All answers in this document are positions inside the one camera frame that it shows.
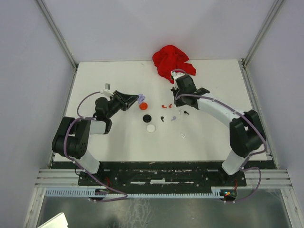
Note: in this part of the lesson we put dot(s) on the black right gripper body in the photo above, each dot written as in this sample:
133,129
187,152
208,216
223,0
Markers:
181,100

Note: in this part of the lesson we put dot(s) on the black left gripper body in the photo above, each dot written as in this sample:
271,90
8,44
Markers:
115,105

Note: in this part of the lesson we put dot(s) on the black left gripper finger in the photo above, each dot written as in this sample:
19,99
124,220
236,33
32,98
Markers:
125,97
128,103

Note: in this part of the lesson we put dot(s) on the lilac earbud charging case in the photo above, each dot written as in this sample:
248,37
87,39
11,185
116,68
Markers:
141,98

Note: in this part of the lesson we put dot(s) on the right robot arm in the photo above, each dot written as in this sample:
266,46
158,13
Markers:
246,134

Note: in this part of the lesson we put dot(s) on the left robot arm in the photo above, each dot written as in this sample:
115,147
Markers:
71,138

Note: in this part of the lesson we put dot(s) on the orange earbud charging case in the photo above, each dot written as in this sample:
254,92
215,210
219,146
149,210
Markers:
143,106

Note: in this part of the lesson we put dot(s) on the black earbud charging case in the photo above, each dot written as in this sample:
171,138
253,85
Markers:
147,118

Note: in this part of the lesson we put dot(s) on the white earbud charging case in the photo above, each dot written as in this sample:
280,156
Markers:
151,128

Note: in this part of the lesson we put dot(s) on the red crumpled cloth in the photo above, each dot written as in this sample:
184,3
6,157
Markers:
169,58

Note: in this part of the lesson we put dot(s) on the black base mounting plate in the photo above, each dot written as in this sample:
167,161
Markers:
159,166

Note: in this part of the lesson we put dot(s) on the grey metal plate corner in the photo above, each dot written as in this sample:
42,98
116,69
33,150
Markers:
58,221

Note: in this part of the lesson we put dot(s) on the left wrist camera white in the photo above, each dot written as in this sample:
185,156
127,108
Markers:
107,90

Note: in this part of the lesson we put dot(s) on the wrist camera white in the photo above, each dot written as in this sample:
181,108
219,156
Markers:
176,73
107,90

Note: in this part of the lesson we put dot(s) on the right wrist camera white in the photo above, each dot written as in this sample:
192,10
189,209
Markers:
176,73

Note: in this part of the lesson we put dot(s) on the aluminium front rail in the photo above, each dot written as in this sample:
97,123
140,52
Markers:
64,178

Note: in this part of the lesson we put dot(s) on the left aluminium frame post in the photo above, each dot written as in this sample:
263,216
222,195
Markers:
56,31

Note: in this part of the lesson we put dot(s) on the aluminium frame post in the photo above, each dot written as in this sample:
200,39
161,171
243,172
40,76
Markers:
56,31
268,21

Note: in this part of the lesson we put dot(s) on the white slotted cable duct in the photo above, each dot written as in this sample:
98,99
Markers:
95,193

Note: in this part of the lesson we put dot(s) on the right aluminium frame post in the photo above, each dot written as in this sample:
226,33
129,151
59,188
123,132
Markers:
268,21

